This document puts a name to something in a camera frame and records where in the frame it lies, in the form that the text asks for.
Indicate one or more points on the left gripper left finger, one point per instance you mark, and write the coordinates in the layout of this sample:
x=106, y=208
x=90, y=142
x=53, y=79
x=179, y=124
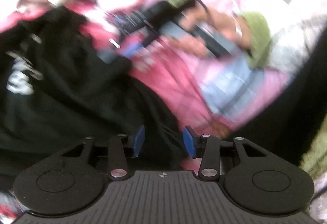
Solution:
x=121, y=147

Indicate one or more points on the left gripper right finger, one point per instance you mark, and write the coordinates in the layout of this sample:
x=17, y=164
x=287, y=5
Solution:
x=207, y=148

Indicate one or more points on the black smile t-shirt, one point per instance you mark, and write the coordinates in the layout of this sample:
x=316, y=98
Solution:
x=55, y=91

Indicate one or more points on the operator right hand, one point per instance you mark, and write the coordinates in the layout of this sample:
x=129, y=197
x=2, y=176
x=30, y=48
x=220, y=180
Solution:
x=208, y=33

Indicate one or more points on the pink floral bed blanket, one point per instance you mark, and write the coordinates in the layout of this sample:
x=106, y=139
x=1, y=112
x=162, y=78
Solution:
x=200, y=91

